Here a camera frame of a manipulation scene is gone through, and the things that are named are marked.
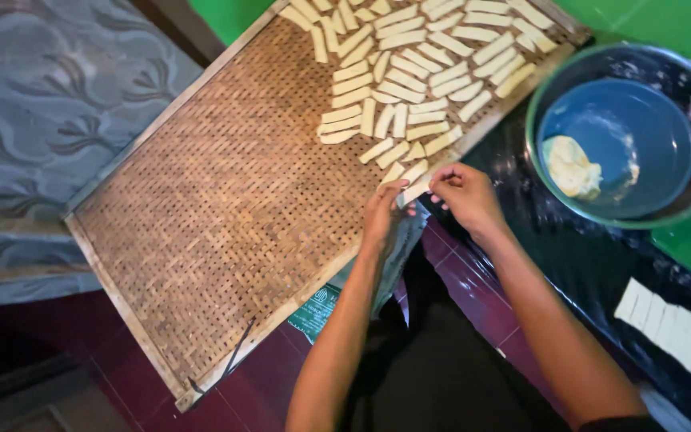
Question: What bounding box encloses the person's right hand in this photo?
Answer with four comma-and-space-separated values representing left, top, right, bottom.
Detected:
428, 162, 511, 241

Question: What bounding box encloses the person's left hand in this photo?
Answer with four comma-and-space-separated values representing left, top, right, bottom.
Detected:
360, 179, 418, 256

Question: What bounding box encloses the single pale dough strip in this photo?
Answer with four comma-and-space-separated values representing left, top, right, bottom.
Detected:
395, 178, 437, 210

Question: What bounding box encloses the group of pale dough strips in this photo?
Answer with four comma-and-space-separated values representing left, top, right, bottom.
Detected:
278, 0, 559, 187

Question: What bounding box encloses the lump of pale dough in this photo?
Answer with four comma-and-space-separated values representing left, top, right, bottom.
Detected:
541, 135, 603, 201

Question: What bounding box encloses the printed green plastic bag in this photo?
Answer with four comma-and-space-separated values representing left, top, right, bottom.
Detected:
287, 201, 431, 344

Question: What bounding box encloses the black plastic sheet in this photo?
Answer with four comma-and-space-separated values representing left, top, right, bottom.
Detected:
422, 105, 691, 432

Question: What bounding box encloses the woven bamboo drying tray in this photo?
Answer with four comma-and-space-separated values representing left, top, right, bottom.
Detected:
62, 0, 593, 414

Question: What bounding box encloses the person's black clothing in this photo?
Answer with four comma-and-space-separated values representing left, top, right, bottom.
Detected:
336, 240, 665, 432

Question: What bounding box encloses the blue bowl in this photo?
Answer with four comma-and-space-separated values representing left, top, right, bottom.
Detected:
536, 78, 691, 220

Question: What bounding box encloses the flat scored dough sheet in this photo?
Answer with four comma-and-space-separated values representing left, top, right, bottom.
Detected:
613, 277, 691, 390

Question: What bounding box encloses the grey patterned mattress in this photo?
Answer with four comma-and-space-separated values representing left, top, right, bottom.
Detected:
0, 0, 205, 308

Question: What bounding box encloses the black cord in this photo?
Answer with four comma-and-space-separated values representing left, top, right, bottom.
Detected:
188, 318, 258, 400

